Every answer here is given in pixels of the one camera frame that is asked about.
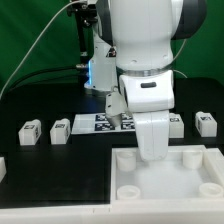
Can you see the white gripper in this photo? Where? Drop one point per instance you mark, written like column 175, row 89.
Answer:
column 149, row 100

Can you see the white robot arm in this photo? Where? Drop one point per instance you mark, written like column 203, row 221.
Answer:
column 142, row 31

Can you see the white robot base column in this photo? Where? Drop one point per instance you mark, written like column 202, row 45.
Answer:
column 102, row 74

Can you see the white sheet with markers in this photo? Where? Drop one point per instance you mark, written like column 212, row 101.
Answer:
column 97, row 123

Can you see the white square table top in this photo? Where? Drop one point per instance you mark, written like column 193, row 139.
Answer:
column 187, row 172

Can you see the white block at left edge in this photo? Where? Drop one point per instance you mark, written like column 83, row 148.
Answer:
column 2, row 168

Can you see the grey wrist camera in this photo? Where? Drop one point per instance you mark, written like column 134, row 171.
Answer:
column 115, row 107

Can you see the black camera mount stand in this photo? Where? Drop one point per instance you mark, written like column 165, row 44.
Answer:
column 85, row 16

